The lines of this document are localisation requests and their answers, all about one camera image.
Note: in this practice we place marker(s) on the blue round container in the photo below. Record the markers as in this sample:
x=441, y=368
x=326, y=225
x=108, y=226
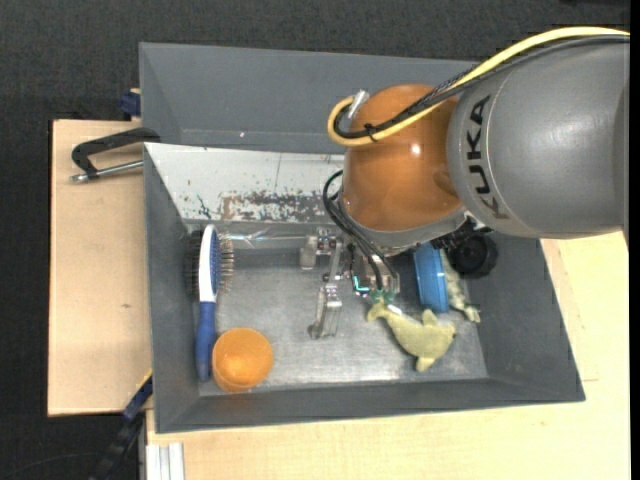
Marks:
x=431, y=280

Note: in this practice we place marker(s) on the green plush dolphin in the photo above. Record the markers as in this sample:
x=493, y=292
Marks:
x=420, y=335

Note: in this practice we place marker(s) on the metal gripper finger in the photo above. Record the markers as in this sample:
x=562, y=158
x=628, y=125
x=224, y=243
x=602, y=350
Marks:
x=330, y=308
x=326, y=246

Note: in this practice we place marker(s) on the orange plastic cup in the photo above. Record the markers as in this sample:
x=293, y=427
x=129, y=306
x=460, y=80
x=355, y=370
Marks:
x=242, y=360

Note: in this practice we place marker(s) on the black cylinder on white bracket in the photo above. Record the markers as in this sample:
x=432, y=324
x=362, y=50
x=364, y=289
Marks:
x=472, y=255

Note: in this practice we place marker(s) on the blue and white hairbrush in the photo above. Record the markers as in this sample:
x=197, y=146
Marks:
x=206, y=288

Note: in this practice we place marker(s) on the grey metal bin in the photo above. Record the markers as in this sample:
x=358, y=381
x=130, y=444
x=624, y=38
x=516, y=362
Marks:
x=310, y=353

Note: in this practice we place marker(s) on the pale green toy animal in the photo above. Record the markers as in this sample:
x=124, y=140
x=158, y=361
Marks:
x=456, y=290

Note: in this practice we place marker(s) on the pale brown flat board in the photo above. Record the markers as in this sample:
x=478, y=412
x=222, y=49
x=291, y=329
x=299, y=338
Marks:
x=95, y=278

